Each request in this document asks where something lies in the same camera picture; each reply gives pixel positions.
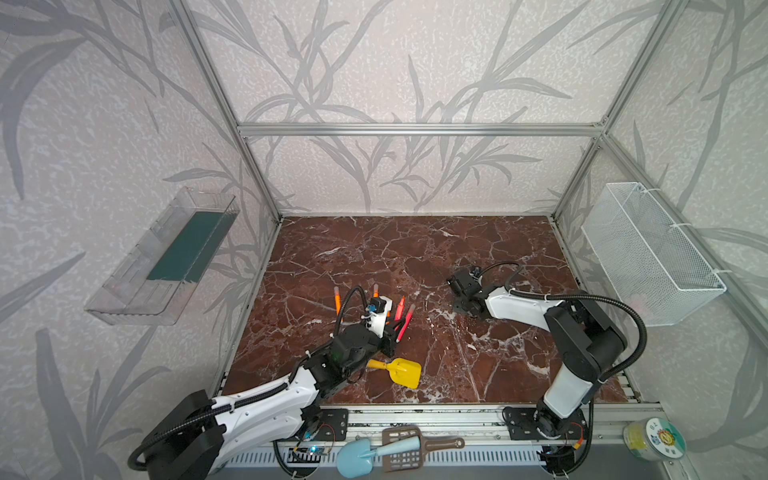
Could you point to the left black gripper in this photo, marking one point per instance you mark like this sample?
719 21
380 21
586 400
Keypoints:
387 336

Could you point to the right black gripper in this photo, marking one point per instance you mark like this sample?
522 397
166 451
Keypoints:
461 302

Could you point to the pink highlighter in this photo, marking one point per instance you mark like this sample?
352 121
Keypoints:
399 310
405 323

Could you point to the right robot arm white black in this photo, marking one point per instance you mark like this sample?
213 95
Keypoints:
587 339

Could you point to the yellow toy shovel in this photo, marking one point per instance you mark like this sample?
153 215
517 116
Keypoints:
401 371

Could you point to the light blue toy shovel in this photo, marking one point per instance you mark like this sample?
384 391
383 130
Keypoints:
355 459

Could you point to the brown toy sieve scoop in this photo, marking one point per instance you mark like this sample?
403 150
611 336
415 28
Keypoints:
414 459

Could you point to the small circuit board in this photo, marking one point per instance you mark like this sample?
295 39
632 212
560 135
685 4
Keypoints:
314 454

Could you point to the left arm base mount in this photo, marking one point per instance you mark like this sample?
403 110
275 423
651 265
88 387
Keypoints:
324 424

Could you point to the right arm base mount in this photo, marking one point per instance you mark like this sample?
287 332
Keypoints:
528 423

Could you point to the white wire mesh basket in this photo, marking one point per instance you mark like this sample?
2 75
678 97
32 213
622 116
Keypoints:
651 263

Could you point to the clear plastic wall tray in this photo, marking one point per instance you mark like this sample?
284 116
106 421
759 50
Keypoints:
156 280

